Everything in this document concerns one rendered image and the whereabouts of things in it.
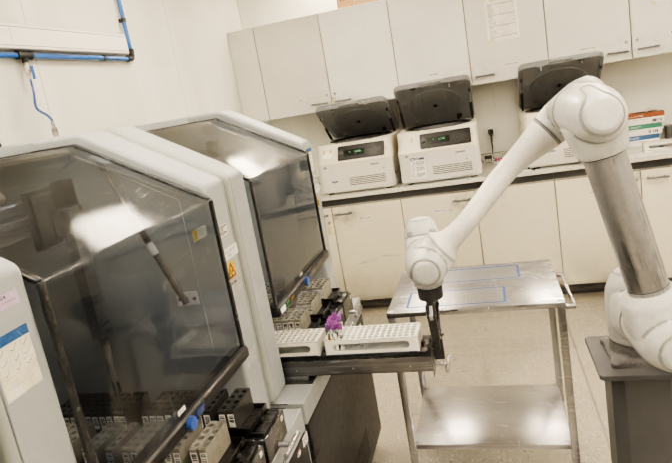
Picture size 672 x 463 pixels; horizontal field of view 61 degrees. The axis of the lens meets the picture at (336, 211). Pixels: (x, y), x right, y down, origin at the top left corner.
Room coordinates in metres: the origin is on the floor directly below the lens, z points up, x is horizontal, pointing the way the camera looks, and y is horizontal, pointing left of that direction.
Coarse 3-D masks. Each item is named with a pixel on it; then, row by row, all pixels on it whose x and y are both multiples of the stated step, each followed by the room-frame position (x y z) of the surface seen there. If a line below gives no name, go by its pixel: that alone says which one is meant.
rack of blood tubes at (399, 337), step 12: (384, 324) 1.71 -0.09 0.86; (396, 324) 1.70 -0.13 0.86; (408, 324) 1.69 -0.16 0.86; (420, 324) 1.67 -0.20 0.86; (348, 336) 1.68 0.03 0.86; (360, 336) 1.65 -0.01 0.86; (372, 336) 1.64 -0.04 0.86; (384, 336) 1.62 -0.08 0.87; (396, 336) 1.61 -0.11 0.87; (408, 336) 1.59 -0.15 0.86; (420, 336) 1.63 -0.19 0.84; (348, 348) 1.67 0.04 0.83; (360, 348) 1.66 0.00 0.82; (372, 348) 1.68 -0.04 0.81; (384, 348) 1.66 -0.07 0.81; (396, 348) 1.61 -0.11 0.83; (408, 348) 1.59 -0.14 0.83
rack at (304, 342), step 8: (320, 328) 1.77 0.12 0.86; (280, 336) 1.77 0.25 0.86; (288, 336) 1.76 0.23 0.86; (296, 336) 1.74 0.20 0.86; (304, 336) 1.74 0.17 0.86; (312, 336) 1.72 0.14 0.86; (320, 336) 1.71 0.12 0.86; (280, 344) 1.71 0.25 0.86; (288, 344) 1.70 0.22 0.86; (296, 344) 1.69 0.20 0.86; (304, 344) 1.69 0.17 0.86; (312, 344) 1.68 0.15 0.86; (320, 344) 1.69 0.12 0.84; (280, 352) 1.77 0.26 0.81; (288, 352) 1.76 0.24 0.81; (296, 352) 1.74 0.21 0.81; (304, 352) 1.73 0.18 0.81; (312, 352) 1.68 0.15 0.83; (320, 352) 1.68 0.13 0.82
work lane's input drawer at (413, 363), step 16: (400, 352) 1.60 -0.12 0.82; (416, 352) 1.58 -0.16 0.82; (432, 352) 1.59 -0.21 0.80; (288, 368) 1.69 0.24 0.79; (304, 368) 1.67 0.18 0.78; (320, 368) 1.66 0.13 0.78; (336, 368) 1.64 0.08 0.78; (352, 368) 1.63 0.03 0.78; (368, 368) 1.61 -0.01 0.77; (384, 368) 1.60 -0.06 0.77; (400, 368) 1.59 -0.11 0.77; (416, 368) 1.57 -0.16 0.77; (432, 368) 1.56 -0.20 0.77; (448, 368) 1.57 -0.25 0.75
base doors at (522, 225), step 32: (512, 192) 3.73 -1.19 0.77; (544, 192) 3.68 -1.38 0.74; (576, 192) 3.62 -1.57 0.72; (640, 192) 3.52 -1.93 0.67; (352, 224) 4.04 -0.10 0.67; (384, 224) 3.98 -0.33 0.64; (448, 224) 3.84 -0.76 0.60; (480, 224) 3.79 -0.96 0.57; (512, 224) 3.74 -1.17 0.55; (544, 224) 3.68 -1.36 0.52; (576, 224) 3.63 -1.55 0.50; (352, 256) 4.05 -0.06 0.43; (384, 256) 3.99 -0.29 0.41; (480, 256) 3.79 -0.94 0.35; (512, 256) 3.74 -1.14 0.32; (544, 256) 3.69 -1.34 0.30; (576, 256) 3.63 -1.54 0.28; (608, 256) 3.58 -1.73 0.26; (352, 288) 4.06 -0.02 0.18; (384, 288) 4.00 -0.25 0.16
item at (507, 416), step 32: (416, 288) 2.11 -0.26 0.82; (448, 288) 2.05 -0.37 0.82; (480, 288) 1.99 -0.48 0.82; (512, 288) 1.94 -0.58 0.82; (544, 288) 1.88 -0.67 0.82; (544, 384) 2.17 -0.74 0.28; (448, 416) 2.06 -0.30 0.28; (480, 416) 2.02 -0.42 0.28; (512, 416) 1.99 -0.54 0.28; (544, 416) 1.95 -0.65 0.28; (416, 448) 1.92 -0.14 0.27; (448, 448) 1.89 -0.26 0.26; (480, 448) 1.85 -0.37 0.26; (512, 448) 1.82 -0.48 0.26; (544, 448) 1.79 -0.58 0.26; (576, 448) 1.75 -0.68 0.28
